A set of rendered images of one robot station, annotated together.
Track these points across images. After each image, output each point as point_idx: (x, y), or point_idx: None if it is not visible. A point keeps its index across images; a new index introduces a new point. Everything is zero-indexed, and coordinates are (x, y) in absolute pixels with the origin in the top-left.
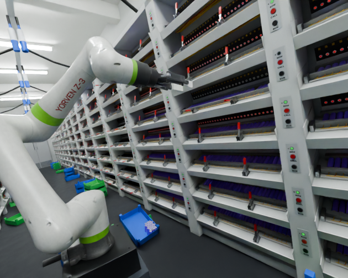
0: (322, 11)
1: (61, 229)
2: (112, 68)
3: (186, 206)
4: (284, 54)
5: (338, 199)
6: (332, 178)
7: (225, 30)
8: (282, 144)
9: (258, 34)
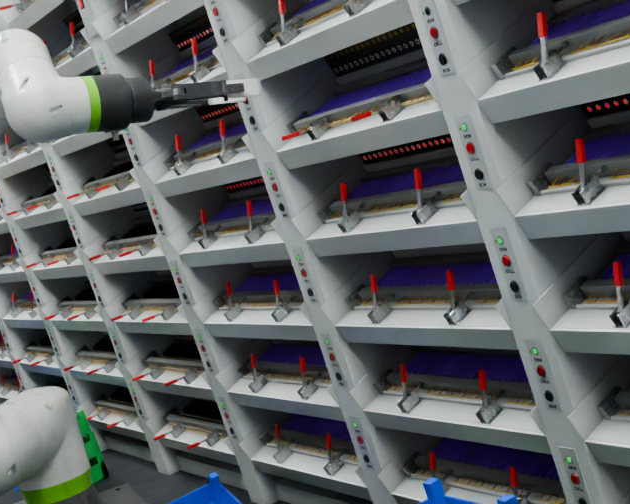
0: None
1: None
2: (48, 120)
3: (358, 452)
4: (436, 17)
5: None
6: (590, 307)
7: None
8: (486, 232)
9: None
